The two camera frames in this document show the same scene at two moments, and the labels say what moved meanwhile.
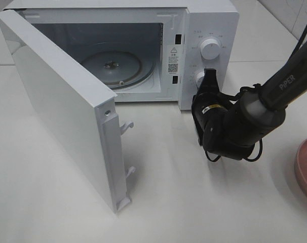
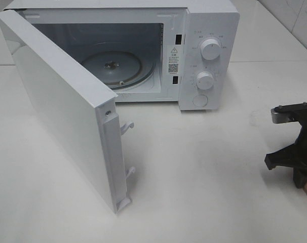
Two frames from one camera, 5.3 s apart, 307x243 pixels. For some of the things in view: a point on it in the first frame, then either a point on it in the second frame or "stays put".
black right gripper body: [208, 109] to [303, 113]
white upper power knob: [209, 49] stays put
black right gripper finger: [209, 84] to [296, 156]
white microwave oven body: [141, 50] stays put
